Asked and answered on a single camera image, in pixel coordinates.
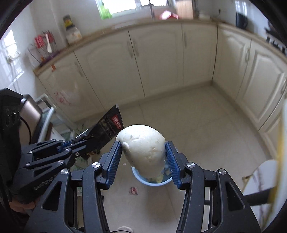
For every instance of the round white marble table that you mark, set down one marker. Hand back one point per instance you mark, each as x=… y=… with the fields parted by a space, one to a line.
x=256 y=188

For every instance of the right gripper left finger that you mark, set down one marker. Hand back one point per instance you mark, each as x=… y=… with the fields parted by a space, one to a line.
x=56 y=210

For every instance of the large jar with yellow label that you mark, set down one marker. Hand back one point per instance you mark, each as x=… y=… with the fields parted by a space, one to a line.
x=73 y=34

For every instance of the yellow snack bag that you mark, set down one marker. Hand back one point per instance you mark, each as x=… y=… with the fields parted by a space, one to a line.
x=277 y=195

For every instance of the black gas stove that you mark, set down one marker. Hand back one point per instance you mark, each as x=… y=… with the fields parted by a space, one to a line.
x=274 y=39

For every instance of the white steamed bun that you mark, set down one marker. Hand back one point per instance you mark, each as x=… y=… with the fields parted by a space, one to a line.
x=144 y=149

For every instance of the wooden cutting board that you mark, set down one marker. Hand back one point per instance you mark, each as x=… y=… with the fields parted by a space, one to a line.
x=184 y=9

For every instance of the kitchen window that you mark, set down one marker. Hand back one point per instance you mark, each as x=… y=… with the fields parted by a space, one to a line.
x=118 y=8

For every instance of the person left hand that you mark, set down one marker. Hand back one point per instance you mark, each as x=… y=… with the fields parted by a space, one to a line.
x=21 y=208

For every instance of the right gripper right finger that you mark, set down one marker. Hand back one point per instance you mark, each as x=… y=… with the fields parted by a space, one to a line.
x=229 y=211

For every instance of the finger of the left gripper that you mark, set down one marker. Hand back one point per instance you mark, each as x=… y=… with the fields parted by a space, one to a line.
x=36 y=162
x=81 y=144

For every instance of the red utensil holder rack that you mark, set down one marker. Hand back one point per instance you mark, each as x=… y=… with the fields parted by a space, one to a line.
x=42 y=49

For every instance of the kitchen faucet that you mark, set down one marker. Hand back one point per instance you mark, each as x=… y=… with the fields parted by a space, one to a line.
x=151 y=9

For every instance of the black snack wrapper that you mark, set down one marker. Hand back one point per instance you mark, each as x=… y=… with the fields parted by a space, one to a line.
x=103 y=131

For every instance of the black electric kettle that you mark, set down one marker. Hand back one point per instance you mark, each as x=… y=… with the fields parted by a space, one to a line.
x=241 y=21

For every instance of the red dish basin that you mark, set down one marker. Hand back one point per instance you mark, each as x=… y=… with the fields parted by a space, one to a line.
x=168 y=15

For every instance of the red packet on floor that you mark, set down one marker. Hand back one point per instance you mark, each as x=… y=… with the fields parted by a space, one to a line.
x=133 y=190

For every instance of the blue trash bucket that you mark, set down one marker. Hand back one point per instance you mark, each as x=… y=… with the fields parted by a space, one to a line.
x=164 y=178

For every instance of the green bottle on windowsill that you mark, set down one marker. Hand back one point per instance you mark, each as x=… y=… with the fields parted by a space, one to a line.
x=104 y=12

